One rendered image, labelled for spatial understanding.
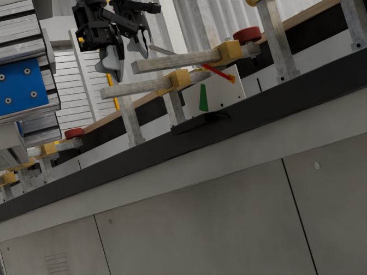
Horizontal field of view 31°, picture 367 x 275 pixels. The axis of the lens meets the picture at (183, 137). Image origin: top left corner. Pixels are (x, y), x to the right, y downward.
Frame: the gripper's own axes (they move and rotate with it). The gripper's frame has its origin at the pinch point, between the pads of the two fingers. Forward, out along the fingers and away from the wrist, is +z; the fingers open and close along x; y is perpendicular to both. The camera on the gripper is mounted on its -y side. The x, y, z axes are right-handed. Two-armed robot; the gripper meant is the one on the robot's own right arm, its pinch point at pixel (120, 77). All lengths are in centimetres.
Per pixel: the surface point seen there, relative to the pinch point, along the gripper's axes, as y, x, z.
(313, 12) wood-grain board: -54, 19, -6
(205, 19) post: -34.6, -2.2, -13.2
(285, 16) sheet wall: -712, -570, -186
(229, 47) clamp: -33.6, 5.1, -2.4
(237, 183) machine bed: -55, -33, 34
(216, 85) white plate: -32.8, -3.7, 5.7
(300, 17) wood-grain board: -54, 14, -6
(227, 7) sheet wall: -700, -679, -246
